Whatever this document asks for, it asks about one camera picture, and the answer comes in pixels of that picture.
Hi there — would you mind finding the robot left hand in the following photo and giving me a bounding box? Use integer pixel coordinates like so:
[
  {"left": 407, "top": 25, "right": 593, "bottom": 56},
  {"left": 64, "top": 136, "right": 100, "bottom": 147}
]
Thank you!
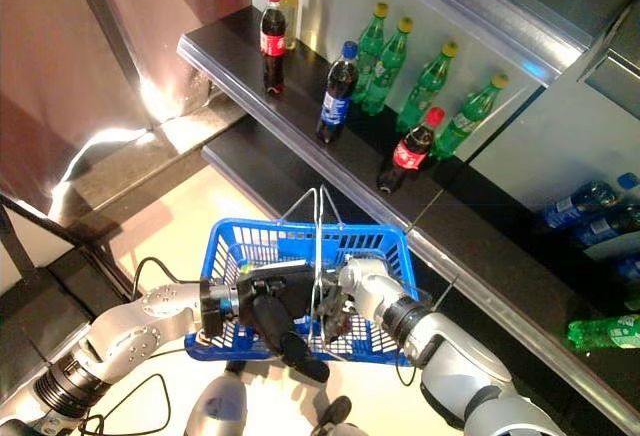
[{"left": 234, "top": 260, "right": 331, "bottom": 385}]

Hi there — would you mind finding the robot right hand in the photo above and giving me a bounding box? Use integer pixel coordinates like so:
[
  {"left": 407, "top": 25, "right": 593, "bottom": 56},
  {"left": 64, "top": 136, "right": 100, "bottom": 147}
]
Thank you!
[{"left": 312, "top": 275, "right": 359, "bottom": 340}]

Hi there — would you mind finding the blue plastic shopping basket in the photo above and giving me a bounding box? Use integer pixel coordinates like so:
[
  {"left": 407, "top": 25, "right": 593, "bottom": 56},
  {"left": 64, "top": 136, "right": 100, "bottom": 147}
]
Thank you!
[{"left": 182, "top": 185, "right": 421, "bottom": 368}]

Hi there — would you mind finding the Pepsi cola bottle blue cap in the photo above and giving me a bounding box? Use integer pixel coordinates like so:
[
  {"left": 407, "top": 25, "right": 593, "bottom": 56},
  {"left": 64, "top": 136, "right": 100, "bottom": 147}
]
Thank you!
[
  {"left": 569, "top": 172, "right": 640, "bottom": 251},
  {"left": 612, "top": 253, "right": 640, "bottom": 285},
  {"left": 314, "top": 40, "right": 360, "bottom": 146},
  {"left": 542, "top": 179, "right": 619, "bottom": 231}
]

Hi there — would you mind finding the silver robot right leg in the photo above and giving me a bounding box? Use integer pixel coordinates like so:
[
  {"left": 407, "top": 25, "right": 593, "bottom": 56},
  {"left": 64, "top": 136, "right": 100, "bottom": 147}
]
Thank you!
[{"left": 310, "top": 394, "right": 372, "bottom": 436}]

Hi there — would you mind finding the thin grey antenna rod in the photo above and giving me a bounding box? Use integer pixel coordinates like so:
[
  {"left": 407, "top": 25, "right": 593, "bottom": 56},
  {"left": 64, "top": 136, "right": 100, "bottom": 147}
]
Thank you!
[{"left": 433, "top": 274, "right": 462, "bottom": 311}]

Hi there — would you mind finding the Coca-Cola bottle red cap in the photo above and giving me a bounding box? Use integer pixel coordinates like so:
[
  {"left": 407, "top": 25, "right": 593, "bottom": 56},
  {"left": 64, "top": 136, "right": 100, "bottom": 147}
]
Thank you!
[
  {"left": 375, "top": 106, "right": 446, "bottom": 195},
  {"left": 259, "top": 0, "right": 288, "bottom": 96}
]

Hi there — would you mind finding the green Sprite bottle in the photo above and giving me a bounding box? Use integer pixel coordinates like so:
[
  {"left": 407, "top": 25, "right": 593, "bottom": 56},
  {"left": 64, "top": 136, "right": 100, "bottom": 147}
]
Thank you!
[
  {"left": 567, "top": 313, "right": 640, "bottom": 353},
  {"left": 395, "top": 41, "right": 459, "bottom": 133},
  {"left": 351, "top": 2, "right": 390, "bottom": 105},
  {"left": 360, "top": 16, "right": 414, "bottom": 117},
  {"left": 432, "top": 74, "right": 510, "bottom": 161}
]

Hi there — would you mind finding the yellow tea bottle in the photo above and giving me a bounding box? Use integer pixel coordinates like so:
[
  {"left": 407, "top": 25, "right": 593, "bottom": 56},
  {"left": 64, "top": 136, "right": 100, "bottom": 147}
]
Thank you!
[{"left": 278, "top": 0, "right": 301, "bottom": 52}]

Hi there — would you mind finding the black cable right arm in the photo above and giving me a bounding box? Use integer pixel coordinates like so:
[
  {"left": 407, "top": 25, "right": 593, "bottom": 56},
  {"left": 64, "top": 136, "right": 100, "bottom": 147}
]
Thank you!
[{"left": 393, "top": 348, "right": 417, "bottom": 388}]

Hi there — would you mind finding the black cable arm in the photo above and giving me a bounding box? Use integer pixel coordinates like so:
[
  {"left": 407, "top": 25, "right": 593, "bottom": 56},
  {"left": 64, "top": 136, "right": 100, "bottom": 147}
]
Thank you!
[
  {"left": 77, "top": 255, "right": 202, "bottom": 436},
  {"left": 393, "top": 348, "right": 417, "bottom": 388}
]

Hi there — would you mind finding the black shelf board clear rail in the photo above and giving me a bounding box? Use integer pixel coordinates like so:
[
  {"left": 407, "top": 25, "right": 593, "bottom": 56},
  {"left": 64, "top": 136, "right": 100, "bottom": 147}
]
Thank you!
[
  {"left": 344, "top": 0, "right": 640, "bottom": 88},
  {"left": 176, "top": 4, "right": 449, "bottom": 240},
  {"left": 405, "top": 155, "right": 640, "bottom": 436},
  {"left": 412, "top": 250, "right": 626, "bottom": 436},
  {"left": 200, "top": 114, "right": 351, "bottom": 227}
]

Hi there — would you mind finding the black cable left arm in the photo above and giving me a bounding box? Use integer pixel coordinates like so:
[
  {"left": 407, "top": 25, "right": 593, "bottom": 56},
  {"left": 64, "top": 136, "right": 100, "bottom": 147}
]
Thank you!
[{"left": 77, "top": 255, "right": 202, "bottom": 436}]

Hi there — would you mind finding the white panel black frame stand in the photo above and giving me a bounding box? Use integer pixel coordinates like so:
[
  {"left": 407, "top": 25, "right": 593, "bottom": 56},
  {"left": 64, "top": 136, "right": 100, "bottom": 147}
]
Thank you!
[{"left": 0, "top": 189, "right": 136, "bottom": 317}]

